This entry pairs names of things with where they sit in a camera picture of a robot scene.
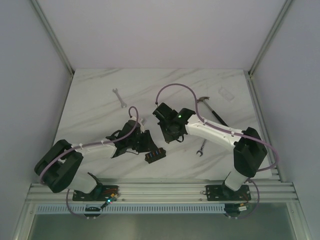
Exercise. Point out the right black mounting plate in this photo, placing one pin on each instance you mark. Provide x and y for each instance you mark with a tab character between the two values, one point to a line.
221	193

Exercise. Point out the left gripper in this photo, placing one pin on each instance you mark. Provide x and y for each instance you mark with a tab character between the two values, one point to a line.
144	142

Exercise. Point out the slotted cable duct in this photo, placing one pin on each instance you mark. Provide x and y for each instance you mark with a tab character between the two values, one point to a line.
115	208

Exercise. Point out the aluminium frame post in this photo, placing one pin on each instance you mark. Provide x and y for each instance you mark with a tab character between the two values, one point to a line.
52	36
276	26

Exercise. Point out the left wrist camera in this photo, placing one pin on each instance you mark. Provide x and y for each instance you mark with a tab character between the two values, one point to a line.
140	123

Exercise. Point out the black handled claw hammer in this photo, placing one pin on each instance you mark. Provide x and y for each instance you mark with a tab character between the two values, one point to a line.
203	100

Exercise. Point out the silver combination wrench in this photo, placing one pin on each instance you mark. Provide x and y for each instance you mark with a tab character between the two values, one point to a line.
200	151

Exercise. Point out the clear plastic fuse box cover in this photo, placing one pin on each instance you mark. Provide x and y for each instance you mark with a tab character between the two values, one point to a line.
228	96

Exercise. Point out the left aluminium frame post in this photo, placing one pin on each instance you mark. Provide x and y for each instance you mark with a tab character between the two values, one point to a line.
52	36

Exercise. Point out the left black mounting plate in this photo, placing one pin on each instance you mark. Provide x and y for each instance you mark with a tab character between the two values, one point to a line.
99	194

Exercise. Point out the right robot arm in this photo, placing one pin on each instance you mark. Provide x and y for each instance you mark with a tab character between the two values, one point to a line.
248	150

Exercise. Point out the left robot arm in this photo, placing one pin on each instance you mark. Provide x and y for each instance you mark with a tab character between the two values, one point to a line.
59	167

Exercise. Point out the black mounting plate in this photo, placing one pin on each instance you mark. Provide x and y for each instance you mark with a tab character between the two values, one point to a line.
221	193
99	194

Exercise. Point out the right aluminium frame post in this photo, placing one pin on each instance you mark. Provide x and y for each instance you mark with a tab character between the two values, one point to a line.
276	26

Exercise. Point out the black fuse box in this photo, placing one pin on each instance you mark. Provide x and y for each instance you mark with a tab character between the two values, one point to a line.
155	155

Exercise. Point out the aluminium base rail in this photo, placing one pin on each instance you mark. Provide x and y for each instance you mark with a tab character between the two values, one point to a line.
171	191

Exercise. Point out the small silver wrench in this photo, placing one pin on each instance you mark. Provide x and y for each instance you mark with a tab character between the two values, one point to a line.
122	103

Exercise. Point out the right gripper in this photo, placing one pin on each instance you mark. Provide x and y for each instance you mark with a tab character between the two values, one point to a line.
169	138

